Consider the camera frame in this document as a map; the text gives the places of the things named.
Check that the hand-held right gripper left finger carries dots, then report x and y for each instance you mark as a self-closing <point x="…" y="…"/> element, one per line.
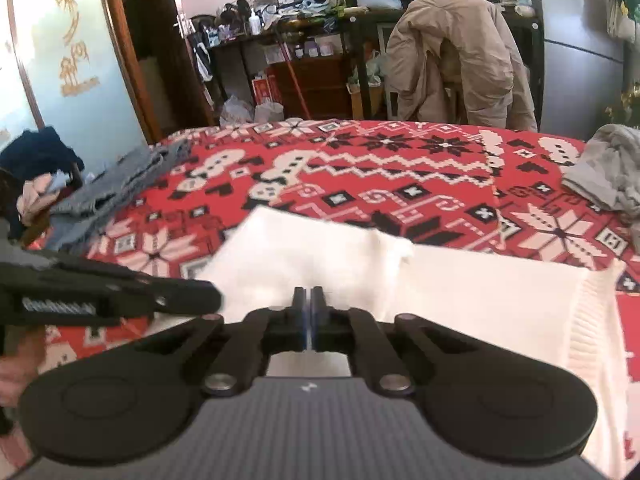
<point x="302" y="327"/>

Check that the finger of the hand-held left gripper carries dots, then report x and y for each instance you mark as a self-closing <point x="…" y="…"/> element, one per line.
<point x="195" y="299"/>

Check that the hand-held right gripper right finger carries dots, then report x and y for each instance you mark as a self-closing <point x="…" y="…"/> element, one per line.
<point x="317" y="327"/>

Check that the white knit sweater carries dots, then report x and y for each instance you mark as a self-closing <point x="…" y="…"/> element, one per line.
<point x="475" y="300"/>

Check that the person's left hand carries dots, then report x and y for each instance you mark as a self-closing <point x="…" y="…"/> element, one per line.
<point x="20" y="370"/>

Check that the wooden side table with clutter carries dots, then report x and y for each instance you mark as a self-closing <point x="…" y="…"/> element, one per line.
<point x="40" y="195"/>

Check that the blue jeans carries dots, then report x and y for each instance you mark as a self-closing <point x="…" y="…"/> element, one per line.
<point x="115" y="185"/>

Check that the dark blue garment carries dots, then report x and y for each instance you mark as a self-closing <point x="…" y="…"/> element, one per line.
<point x="40" y="152"/>

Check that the red patterned blanket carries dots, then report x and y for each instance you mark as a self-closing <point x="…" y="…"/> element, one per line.
<point x="400" y="170"/>

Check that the white plastic bag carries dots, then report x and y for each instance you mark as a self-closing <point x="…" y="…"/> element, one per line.
<point x="236" y="110"/>
<point x="269" y="112"/>

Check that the red box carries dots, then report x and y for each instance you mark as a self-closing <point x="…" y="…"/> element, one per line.
<point x="265" y="89"/>

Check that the red broom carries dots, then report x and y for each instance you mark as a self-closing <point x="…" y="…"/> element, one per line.
<point x="295" y="80"/>

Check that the cluttered dark desk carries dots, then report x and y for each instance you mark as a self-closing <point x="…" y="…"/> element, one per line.
<point x="315" y="80"/>

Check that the white bottle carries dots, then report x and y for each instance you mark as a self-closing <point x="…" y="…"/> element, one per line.
<point x="255" y="22"/>

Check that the beige jacket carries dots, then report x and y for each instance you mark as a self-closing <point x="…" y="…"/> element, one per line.
<point x="450" y="55"/>

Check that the grey garment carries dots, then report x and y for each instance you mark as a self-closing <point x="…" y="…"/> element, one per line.
<point x="607" y="170"/>

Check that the grey refrigerator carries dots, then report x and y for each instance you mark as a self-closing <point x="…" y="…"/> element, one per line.
<point x="575" y="60"/>

